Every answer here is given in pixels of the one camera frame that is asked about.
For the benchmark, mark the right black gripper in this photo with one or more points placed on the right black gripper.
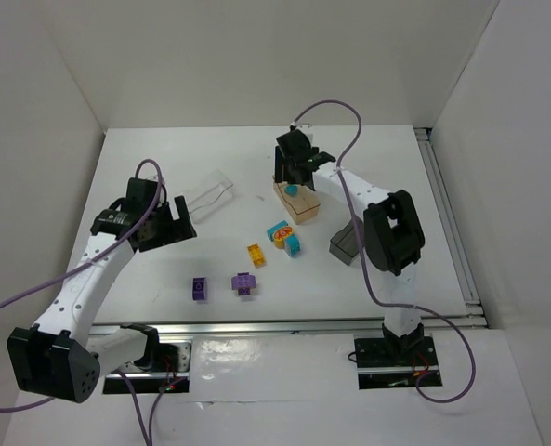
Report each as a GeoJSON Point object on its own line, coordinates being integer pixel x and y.
{"type": "Point", "coordinates": [292, 168]}

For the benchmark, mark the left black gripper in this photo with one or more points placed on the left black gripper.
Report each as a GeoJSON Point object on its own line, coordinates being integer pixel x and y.
{"type": "Point", "coordinates": [164, 228]}

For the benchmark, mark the yellow orange printed lego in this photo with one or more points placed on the yellow orange printed lego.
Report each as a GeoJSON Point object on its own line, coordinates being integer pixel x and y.
{"type": "Point", "coordinates": [281, 234]}

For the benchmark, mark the curved teal lego brick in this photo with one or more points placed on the curved teal lego brick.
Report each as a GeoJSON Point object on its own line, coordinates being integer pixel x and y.
{"type": "Point", "coordinates": [271, 231]}

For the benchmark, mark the long teal lego brick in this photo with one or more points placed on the long teal lego brick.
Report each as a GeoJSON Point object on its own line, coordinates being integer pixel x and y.
{"type": "Point", "coordinates": [291, 245]}

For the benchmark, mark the small teal lego brick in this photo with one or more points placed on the small teal lego brick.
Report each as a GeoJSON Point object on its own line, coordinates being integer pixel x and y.
{"type": "Point", "coordinates": [291, 190]}

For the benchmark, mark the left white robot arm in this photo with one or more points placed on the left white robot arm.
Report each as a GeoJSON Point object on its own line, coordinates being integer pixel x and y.
{"type": "Point", "coordinates": [55, 356]}

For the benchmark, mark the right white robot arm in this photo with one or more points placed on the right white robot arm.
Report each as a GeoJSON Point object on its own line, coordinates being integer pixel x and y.
{"type": "Point", "coordinates": [386, 226]}

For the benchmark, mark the orange plastic container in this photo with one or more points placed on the orange plastic container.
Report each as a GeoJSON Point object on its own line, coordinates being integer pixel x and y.
{"type": "Point", "coordinates": [302, 208]}

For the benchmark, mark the clear plastic container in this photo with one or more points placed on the clear plastic container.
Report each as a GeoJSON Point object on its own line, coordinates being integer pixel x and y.
{"type": "Point", "coordinates": [213, 193]}

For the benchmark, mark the dark purple lego brick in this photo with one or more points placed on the dark purple lego brick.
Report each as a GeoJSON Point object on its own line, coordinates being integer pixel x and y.
{"type": "Point", "coordinates": [199, 289]}

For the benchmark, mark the light purple lego piece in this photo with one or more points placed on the light purple lego piece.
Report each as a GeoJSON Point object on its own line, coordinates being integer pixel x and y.
{"type": "Point", "coordinates": [243, 283]}

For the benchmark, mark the yellow lego plate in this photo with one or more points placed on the yellow lego plate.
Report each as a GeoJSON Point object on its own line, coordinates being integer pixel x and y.
{"type": "Point", "coordinates": [256, 255]}

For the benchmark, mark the grey plastic container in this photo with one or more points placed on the grey plastic container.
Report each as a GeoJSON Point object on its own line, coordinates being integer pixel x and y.
{"type": "Point", "coordinates": [343, 245]}

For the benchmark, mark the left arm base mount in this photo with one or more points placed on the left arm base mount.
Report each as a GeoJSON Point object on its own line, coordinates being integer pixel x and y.
{"type": "Point", "coordinates": [169, 373]}

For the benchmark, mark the aluminium rail front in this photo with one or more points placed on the aluminium rail front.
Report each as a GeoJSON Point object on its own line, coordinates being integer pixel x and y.
{"type": "Point", "coordinates": [268, 327]}

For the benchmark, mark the aluminium rail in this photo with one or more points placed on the aluminium rail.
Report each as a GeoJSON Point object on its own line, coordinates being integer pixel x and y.
{"type": "Point", "coordinates": [474, 308]}
{"type": "Point", "coordinates": [268, 327]}

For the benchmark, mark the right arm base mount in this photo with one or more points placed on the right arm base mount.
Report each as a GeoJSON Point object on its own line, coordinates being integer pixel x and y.
{"type": "Point", "coordinates": [376, 369]}

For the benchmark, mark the aluminium rail right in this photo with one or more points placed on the aluminium rail right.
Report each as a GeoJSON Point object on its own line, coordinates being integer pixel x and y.
{"type": "Point", "coordinates": [474, 308]}

